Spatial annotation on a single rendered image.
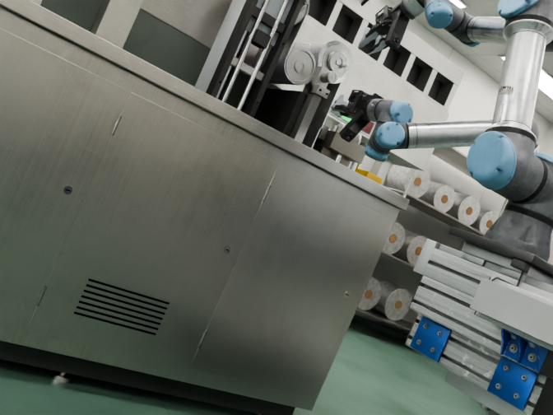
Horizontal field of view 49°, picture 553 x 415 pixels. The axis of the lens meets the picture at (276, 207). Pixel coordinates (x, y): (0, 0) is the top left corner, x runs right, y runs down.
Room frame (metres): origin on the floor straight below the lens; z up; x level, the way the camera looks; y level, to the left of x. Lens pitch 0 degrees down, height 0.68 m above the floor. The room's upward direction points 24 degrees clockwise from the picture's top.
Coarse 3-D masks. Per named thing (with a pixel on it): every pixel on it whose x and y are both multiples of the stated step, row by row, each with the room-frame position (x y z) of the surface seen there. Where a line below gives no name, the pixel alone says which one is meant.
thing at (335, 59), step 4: (332, 52) 2.14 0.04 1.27; (336, 52) 2.13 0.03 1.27; (340, 52) 2.14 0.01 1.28; (328, 56) 2.14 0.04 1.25; (332, 56) 2.13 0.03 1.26; (336, 56) 2.13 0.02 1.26; (340, 56) 2.14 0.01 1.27; (344, 56) 2.15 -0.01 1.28; (328, 60) 2.13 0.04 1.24; (332, 60) 2.13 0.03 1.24; (336, 60) 2.14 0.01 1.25; (340, 60) 2.14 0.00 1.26; (344, 60) 2.15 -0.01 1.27; (328, 64) 2.14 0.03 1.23; (332, 64) 2.13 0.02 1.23; (336, 64) 2.14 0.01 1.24; (340, 64) 2.15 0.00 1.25; (344, 64) 2.16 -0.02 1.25; (328, 68) 2.15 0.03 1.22; (332, 68) 2.14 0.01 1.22; (336, 68) 2.14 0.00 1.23; (340, 68) 2.15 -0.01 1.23; (340, 72) 2.16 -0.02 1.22
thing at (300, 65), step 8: (296, 48) 2.11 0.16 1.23; (288, 56) 2.07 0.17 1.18; (296, 56) 2.09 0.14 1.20; (304, 56) 2.11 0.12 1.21; (312, 56) 2.11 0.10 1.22; (288, 64) 2.08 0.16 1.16; (296, 64) 2.09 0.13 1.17; (304, 64) 2.11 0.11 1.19; (312, 64) 2.13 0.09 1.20; (288, 72) 2.08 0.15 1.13; (296, 72) 2.10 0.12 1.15; (304, 72) 2.12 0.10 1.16; (312, 72) 2.13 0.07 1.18; (296, 80) 2.11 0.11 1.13; (304, 80) 2.12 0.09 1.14
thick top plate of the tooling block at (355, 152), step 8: (328, 136) 2.21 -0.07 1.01; (336, 136) 2.19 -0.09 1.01; (320, 144) 2.24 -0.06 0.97; (328, 144) 2.20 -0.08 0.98; (336, 144) 2.20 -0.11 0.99; (344, 144) 2.21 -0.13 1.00; (352, 144) 2.23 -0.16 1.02; (336, 152) 2.26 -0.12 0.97; (344, 152) 2.22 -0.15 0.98; (352, 152) 2.24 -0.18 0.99; (360, 152) 2.26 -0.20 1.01; (352, 160) 2.27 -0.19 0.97; (360, 160) 2.26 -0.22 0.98
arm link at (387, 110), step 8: (376, 104) 1.92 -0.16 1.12; (384, 104) 1.88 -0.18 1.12; (392, 104) 1.85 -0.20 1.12; (400, 104) 1.83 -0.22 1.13; (408, 104) 1.85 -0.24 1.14; (376, 112) 1.91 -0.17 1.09; (384, 112) 1.87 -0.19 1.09; (392, 112) 1.84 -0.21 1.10; (400, 112) 1.83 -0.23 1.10; (408, 112) 1.85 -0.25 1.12; (384, 120) 1.86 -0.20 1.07; (392, 120) 1.85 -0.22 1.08; (400, 120) 1.84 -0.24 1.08; (408, 120) 1.85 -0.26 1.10
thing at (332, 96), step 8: (304, 88) 2.39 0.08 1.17; (328, 88) 2.25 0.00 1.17; (336, 88) 2.21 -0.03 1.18; (328, 96) 2.23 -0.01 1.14; (320, 104) 2.25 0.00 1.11; (328, 104) 2.21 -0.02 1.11; (320, 112) 2.24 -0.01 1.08; (328, 112) 2.20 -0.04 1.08; (312, 120) 2.26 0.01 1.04; (320, 120) 2.22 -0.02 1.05
